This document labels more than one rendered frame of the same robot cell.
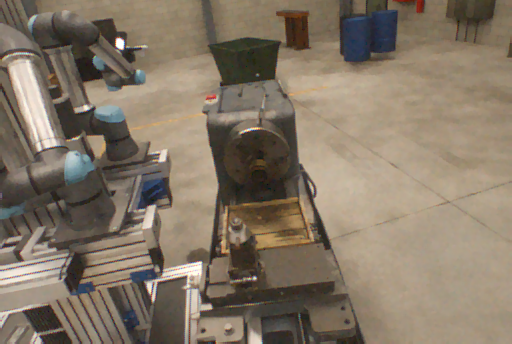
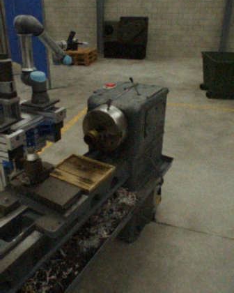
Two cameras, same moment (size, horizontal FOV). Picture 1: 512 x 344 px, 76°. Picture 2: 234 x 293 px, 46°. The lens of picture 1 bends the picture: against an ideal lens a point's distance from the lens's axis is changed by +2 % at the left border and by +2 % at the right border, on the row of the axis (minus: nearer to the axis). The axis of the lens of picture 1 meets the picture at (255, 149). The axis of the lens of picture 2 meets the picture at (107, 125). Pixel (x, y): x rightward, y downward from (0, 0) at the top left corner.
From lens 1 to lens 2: 0.96 m
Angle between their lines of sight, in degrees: 28
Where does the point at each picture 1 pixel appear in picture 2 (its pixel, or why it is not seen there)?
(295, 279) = (47, 195)
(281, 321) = (36, 215)
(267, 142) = (107, 122)
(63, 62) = (24, 42)
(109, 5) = (150, 7)
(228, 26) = not seen: outside the picture
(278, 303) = (35, 203)
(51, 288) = not seen: outside the picture
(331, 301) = (58, 217)
